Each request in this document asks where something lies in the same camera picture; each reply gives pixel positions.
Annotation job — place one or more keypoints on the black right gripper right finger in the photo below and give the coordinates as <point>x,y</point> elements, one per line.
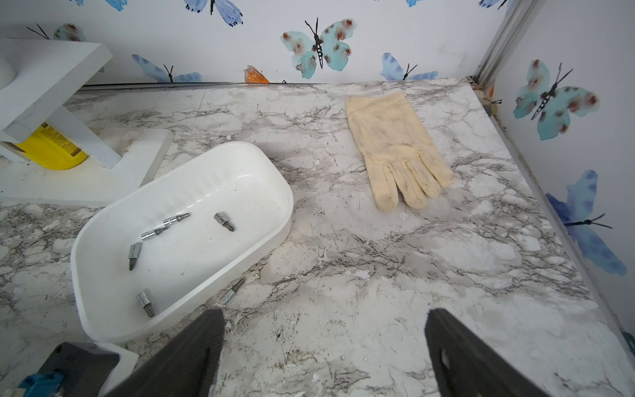
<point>466,366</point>

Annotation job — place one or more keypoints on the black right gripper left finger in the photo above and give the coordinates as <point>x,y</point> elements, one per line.
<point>186,366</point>

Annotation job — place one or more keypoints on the white plastic storage box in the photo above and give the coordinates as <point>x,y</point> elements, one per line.
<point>191,261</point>

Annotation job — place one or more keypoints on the silver screwdriver bit socket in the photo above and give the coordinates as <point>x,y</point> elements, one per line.
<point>224,221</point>

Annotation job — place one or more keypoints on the silver bit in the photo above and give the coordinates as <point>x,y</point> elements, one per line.
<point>175,219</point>

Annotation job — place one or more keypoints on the beige work glove far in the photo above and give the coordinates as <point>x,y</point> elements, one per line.
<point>399,154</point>

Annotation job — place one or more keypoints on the yellow plastic bottle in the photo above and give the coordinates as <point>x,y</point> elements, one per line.
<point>52,150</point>

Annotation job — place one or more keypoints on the white tiered wooden shelf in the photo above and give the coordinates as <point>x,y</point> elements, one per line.
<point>48,74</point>

